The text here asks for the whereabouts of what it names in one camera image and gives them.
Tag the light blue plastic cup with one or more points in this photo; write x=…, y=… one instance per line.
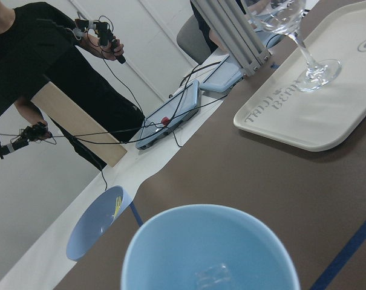
x=207, y=246

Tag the blue bowl with fork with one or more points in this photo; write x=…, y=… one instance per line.
x=95, y=221

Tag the blue teach pendant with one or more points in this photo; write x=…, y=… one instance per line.
x=183, y=105
x=227, y=73

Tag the yellow plastic fork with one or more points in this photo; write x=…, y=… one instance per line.
x=118, y=204

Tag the grey office chair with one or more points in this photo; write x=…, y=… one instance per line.
x=190, y=39

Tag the wooden plank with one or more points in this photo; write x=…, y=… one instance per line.
x=58, y=106

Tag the cream bear tray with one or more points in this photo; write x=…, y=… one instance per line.
x=322, y=119

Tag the seated person in black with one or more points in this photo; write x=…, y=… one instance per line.
x=210, y=37

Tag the clear wine glass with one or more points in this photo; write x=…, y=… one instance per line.
x=284, y=17

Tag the standing person in black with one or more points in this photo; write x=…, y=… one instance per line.
x=72, y=73

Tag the aluminium frame post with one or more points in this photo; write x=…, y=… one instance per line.
x=235, y=33

